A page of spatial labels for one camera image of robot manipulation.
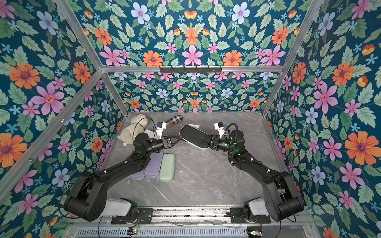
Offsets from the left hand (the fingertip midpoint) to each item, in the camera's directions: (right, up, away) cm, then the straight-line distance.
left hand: (181, 138), depth 75 cm
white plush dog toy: (-35, +9, +29) cm, 46 cm away
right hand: (+12, 0, +1) cm, 12 cm away
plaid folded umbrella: (-11, +11, +36) cm, 39 cm away
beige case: (+6, +2, -1) cm, 6 cm away
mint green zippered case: (-10, -20, +12) cm, 25 cm away
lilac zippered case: (-18, -19, +9) cm, 27 cm away
